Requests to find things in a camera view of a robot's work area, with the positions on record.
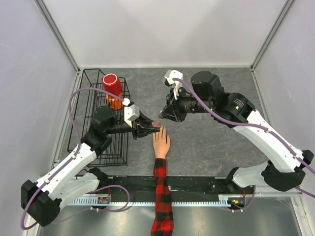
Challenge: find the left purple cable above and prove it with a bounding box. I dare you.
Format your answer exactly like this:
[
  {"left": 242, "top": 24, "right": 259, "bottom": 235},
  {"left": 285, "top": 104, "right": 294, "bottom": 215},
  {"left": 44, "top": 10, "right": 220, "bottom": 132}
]
[{"left": 20, "top": 87, "right": 131, "bottom": 231}]

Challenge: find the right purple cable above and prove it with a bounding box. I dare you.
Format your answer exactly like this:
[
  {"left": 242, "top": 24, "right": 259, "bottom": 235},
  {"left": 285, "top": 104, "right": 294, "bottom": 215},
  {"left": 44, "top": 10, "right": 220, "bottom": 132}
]
[{"left": 172, "top": 78, "right": 315, "bottom": 200}]

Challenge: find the red cup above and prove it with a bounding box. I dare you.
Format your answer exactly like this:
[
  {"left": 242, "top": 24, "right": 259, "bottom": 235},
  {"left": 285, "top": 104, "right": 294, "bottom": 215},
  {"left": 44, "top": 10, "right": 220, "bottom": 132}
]
[{"left": 102, "top": 73, "right": 123, "bottom": 95}]

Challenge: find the black wire rack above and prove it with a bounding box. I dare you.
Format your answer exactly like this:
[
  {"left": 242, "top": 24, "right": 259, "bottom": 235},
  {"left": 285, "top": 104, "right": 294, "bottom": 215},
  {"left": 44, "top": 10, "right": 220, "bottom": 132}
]
[{"left": 66, "top": 69, "right": 130, "bottom": 168}]

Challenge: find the purple cable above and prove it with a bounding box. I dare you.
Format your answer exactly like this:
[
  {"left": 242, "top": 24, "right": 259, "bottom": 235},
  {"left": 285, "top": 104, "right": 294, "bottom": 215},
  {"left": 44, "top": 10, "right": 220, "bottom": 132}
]
[
  {"left": 20, "top": 87, "right": 131, "bottom": 231},
  {"left": 172, "top": 78, "right": 315, "bottom": 200}
]

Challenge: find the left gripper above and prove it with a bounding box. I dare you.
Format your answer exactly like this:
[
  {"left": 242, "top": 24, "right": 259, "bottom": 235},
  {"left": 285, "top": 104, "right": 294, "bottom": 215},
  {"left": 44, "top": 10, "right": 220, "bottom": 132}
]
[{"left": 106, "top": 110, "right": 160, "bottom": 140}]

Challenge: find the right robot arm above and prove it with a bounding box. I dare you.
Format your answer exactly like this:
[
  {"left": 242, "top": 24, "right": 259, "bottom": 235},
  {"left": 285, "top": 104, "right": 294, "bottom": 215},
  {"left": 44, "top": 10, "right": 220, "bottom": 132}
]
[{"left": 159, "top": 70, "right": 314, "bottom": 194}]

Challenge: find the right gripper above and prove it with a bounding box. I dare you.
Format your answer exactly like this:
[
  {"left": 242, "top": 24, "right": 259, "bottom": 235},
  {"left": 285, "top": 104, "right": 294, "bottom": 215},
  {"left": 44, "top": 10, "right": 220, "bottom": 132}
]
[{"left": 159, "top": 86, "right": 213, "bottom": 122}]

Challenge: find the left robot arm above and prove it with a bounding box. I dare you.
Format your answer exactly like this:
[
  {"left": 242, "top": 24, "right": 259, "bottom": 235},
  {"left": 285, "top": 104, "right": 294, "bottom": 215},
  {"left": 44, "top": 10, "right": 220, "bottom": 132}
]
[{"left": 21, "top": 104, "right": 160, "bottom": 227}]

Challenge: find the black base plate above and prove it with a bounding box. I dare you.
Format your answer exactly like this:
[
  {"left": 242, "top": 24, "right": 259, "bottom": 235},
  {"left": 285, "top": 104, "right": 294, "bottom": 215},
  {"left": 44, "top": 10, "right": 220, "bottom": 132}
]
[{"left": 80, "top": 175, "right": 255, "bottom": 203}]

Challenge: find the mannequin hand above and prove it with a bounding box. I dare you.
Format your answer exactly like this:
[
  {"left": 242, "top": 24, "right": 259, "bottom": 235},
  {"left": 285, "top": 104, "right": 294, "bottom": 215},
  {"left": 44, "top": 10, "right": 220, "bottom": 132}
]
[{"left": 153, "top": 126, "right": 171, "bottom": 159}]

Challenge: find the aluminium cable rail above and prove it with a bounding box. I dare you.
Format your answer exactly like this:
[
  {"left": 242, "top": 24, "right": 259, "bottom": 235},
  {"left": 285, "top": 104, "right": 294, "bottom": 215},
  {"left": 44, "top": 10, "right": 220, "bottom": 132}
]
[{"left": 66, "top": 194, "right": 256, "bottom": 207}]

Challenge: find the glitter nail polish bottle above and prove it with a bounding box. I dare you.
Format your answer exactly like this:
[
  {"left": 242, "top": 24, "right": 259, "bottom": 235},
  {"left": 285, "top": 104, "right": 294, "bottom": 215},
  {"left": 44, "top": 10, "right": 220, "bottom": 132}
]
[{"left": 151, "top": 121, "right": 161, "bottom": 128}]

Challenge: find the orange mug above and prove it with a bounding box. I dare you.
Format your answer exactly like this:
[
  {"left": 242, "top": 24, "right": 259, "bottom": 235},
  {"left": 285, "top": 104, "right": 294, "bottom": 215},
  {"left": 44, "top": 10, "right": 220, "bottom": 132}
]
[{"left": 105, "top": 94, "right": 123, "bottom": 110}]

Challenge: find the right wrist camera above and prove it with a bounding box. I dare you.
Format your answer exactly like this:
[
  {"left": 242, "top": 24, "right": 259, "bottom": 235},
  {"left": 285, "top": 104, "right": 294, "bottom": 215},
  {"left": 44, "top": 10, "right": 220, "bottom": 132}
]
[{"left": 164, "top": 69, "right": 183, "bottom": 100}]

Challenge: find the red plaid sleeve forearm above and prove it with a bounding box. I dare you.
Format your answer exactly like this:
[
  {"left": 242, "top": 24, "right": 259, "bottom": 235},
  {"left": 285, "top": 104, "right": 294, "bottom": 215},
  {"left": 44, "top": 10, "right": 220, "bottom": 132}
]
[{"left": 151, "top": 159, "right": 174, "bottom": 236}]

